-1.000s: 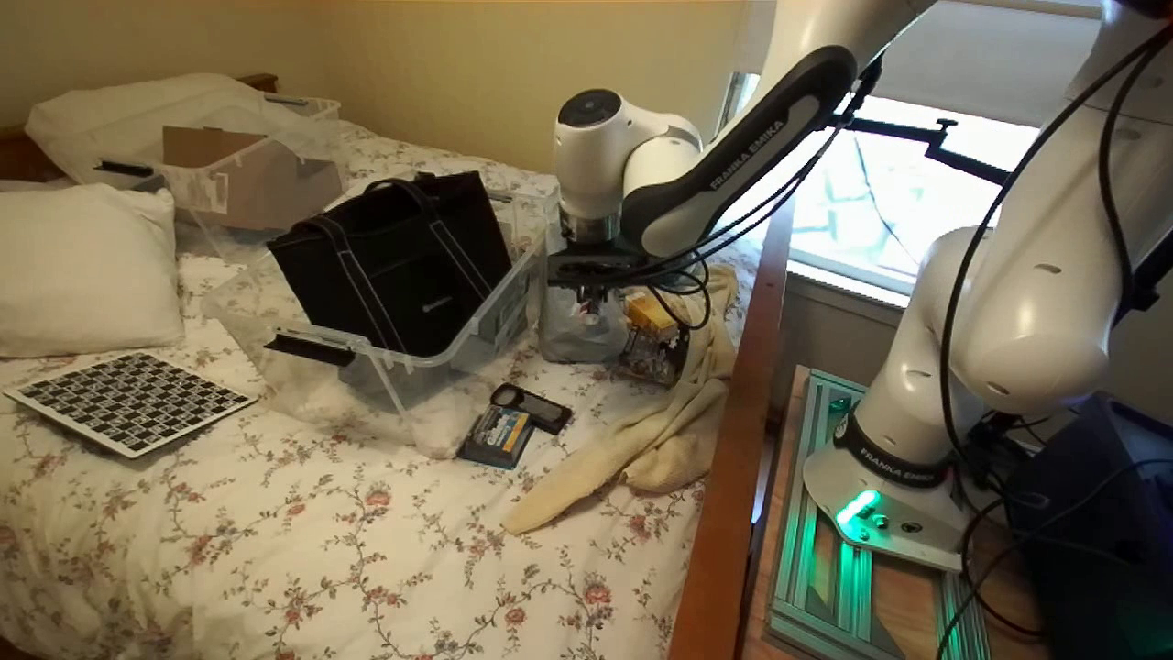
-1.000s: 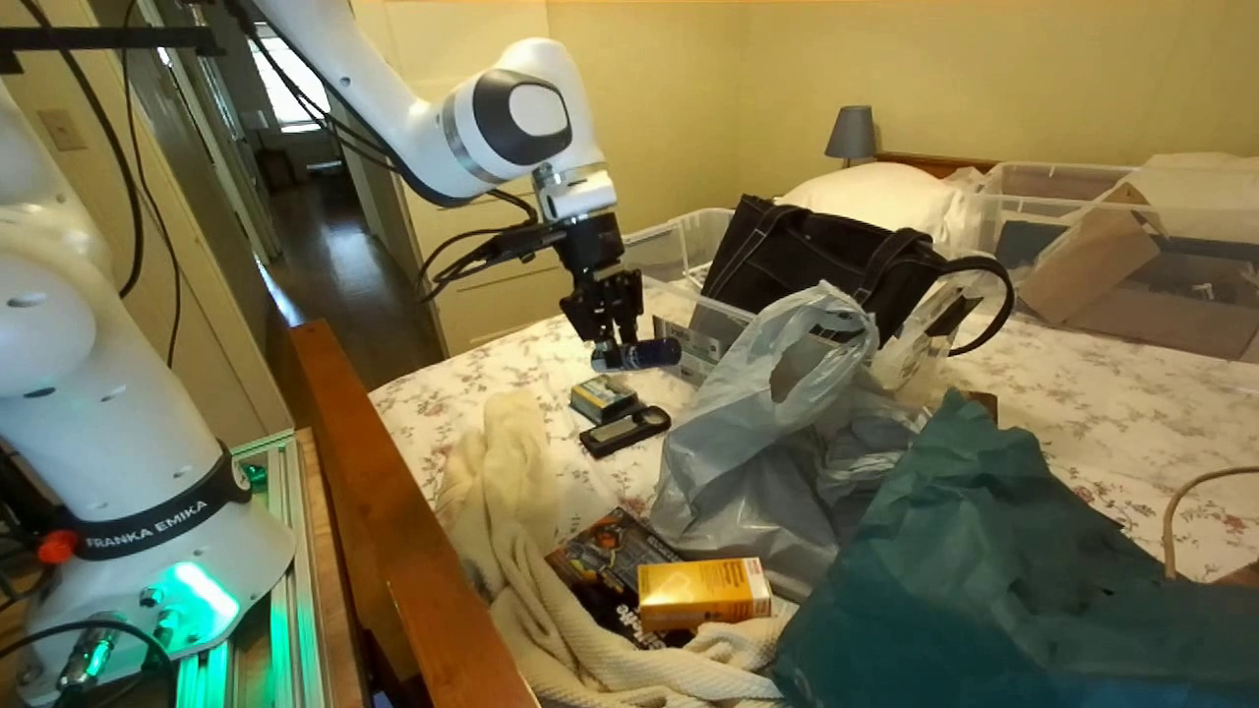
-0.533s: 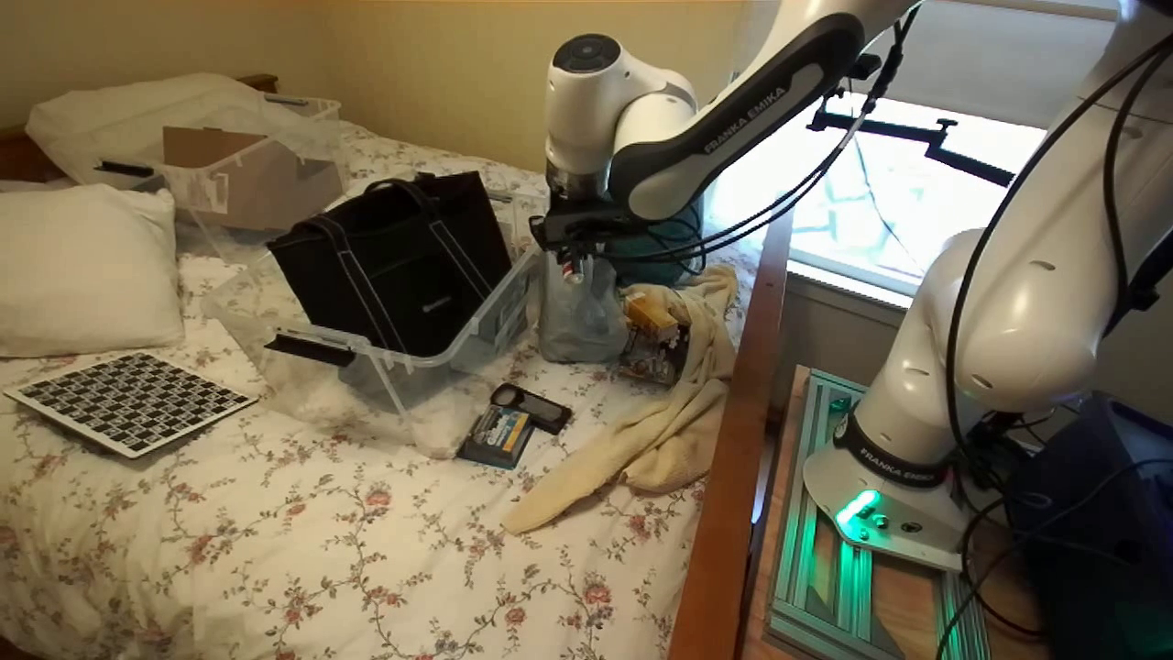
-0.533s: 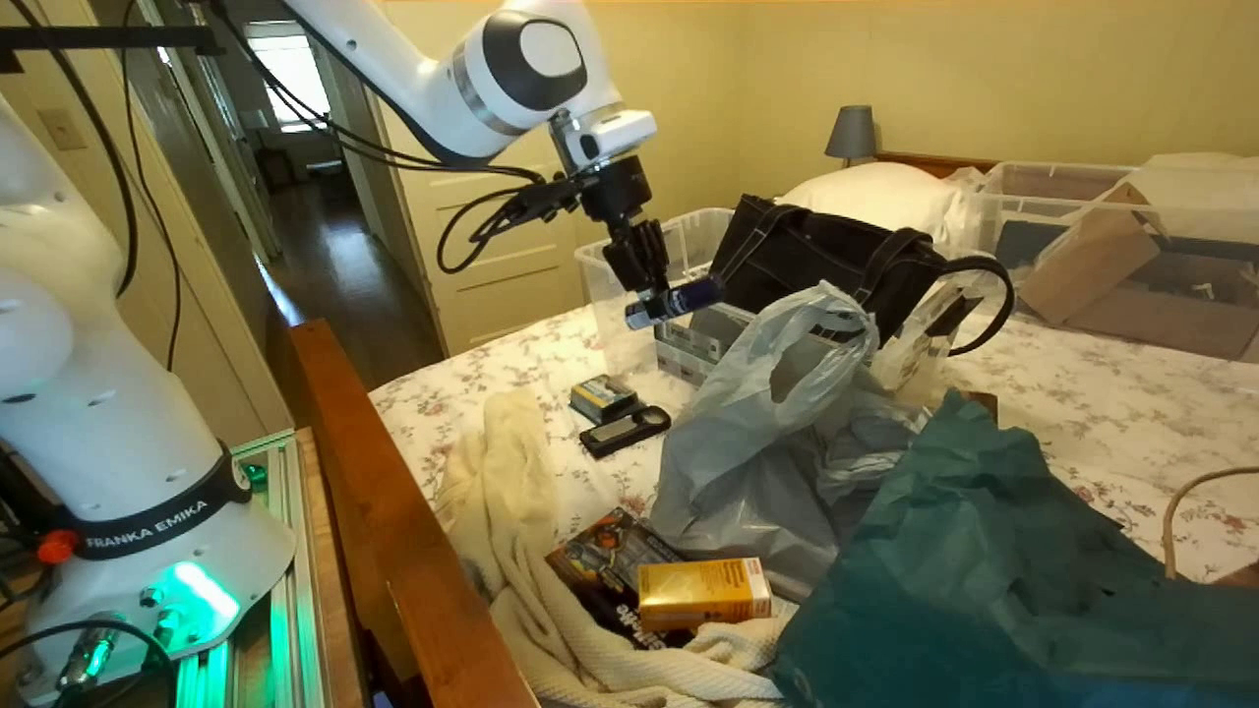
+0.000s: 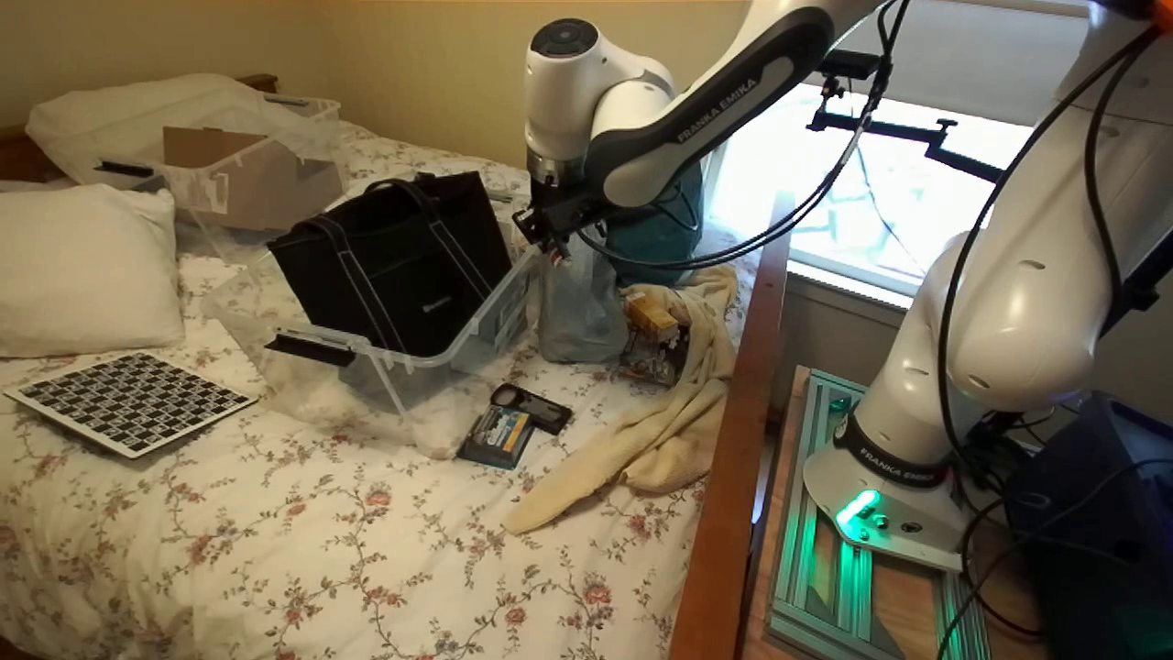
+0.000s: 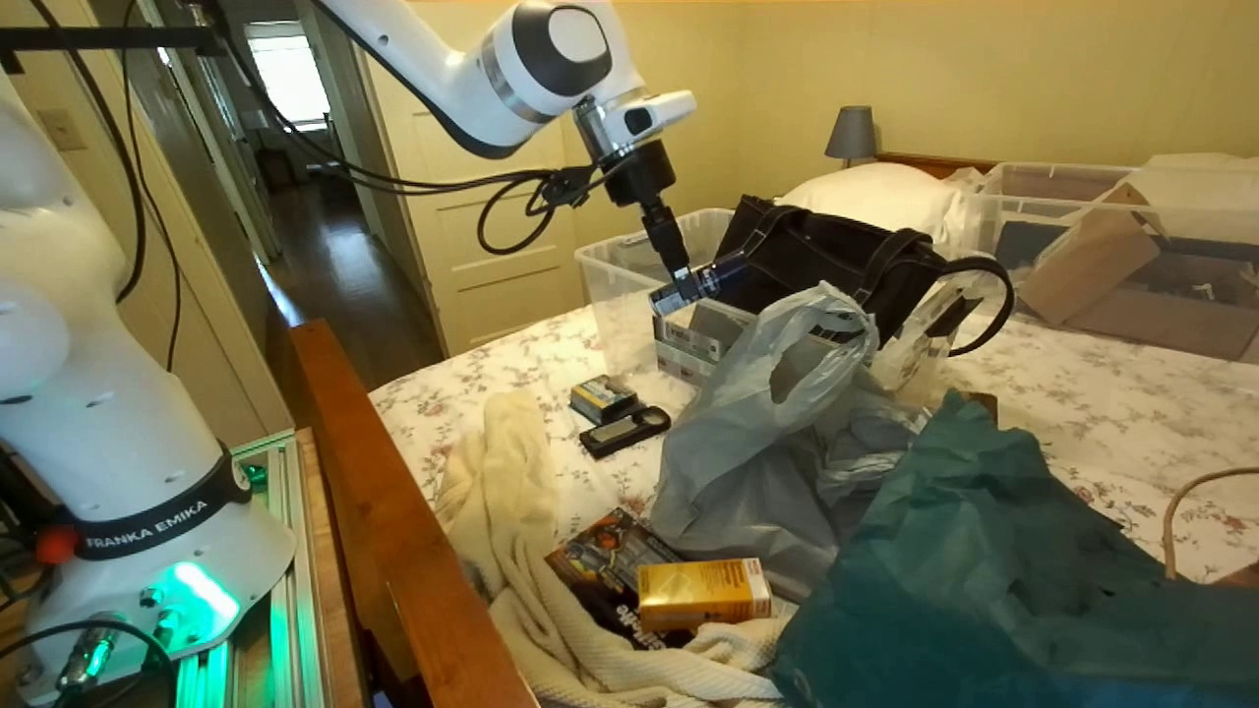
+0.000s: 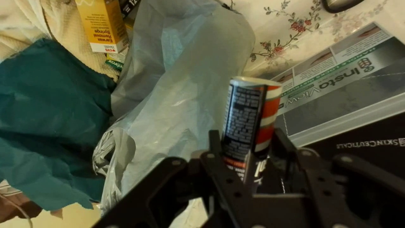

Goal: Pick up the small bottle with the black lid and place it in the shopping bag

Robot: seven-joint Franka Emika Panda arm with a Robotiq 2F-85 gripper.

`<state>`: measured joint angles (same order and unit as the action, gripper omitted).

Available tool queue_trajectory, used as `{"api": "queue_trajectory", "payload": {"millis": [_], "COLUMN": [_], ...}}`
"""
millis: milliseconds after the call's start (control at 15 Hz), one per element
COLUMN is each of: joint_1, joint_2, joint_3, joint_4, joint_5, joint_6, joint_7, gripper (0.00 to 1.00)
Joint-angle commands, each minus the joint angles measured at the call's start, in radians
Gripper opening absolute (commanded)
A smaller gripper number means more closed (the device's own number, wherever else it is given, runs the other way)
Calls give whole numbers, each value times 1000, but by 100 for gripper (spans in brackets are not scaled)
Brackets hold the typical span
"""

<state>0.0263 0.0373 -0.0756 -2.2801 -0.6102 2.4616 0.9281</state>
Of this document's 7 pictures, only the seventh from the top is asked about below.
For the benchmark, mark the yellow cardboard box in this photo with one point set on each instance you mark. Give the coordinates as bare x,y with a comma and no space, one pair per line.
101,21

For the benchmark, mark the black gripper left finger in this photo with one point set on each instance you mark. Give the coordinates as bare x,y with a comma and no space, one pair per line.
190,195

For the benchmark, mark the grey plastic shopping bag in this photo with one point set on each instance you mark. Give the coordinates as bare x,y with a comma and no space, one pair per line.
177,84

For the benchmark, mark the small green item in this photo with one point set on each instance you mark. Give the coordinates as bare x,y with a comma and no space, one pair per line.
114,65

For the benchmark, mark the cream towel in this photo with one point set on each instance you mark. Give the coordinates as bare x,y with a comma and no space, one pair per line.
26,26

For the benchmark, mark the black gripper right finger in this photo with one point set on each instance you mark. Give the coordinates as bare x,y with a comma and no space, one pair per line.
337,191

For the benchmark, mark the teal cloth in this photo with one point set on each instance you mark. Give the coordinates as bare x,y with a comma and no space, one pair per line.
46,119

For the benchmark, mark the clear plastic bin with label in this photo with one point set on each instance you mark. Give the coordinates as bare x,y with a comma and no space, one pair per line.
337,97

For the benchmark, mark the floral bedsheet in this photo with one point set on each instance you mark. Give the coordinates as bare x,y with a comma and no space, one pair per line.
274,26

